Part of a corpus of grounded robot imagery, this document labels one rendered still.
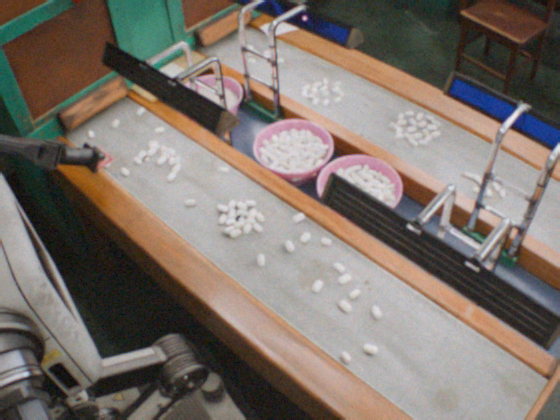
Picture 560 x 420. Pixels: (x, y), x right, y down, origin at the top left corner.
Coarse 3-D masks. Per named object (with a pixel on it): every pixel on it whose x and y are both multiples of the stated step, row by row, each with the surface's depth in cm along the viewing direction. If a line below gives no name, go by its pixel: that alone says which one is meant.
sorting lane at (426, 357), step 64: (128, 128) 198; (128, 192) 177; (192, 192) 175; (256, 192) 173; (256, 256) 157; (320, 256) 156; (320, 320) 142; (384, 320) 141; (448, 320) 139; (384, 384) 129; (448, 384) 127; (512, 384) 126
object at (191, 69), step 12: (168, 48) 164; (156, 60) 162; (204, 60) 158; (216, 60) 160; (192, 72) 155; (216, 72) 164; (192, 84) 180; (204, 84) 175; (228, 132) 183; (228, 144) 187
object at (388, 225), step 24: (336, 192) 125; (360, 192) 121; (360, 216) 122; (384, 216) 118; (384, 240) 119; (408, 240) 115; (432, 240) 112; (432, 264) 112; (456, 264) 109; (480, 264) 106; (456, 288) 110; (480, 288) 106; (504, 288) 103; (504, 312) 104; (528, 312) 100; (552, 312) 98; (528, 336) 101; (552, 336) 98
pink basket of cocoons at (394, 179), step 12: (348, 156) 178; (360, 156) 178; (324, 168) 174; (372, 168) 178; (384, 168) 176; (324, 180) 175; (396, 180) 172; (396, 192) 171; (396, 204) 164; (360, 228) 170
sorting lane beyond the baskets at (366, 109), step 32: (256, 32) 238; (256, 64) 221; (288, 64) 219; (320, 64) 218; (288, 96) 205; (320, 96) 204; (352, 96) 203; (384, 96) 203; (352, 128) 191; (384, 128) 190; (416, 128) 190; (448, 128) 189; (416, 160) 179; (448, 160) 179; (480, 160) 178; (512, 160) 177; (512, 192) 168; (544, 192) 167; (544, 224) 158
